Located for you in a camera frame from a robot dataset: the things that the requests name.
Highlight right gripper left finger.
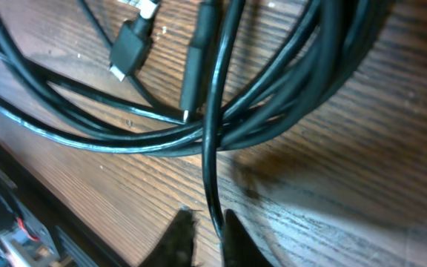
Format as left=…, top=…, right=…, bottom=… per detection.
left=139, top=208, right=196, bottom=267

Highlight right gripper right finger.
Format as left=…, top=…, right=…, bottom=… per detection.
left=222, top=209, right=272, bottom=267

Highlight black USB cable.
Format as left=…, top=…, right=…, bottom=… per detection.
left=0, top=0, right=396, bottom=238

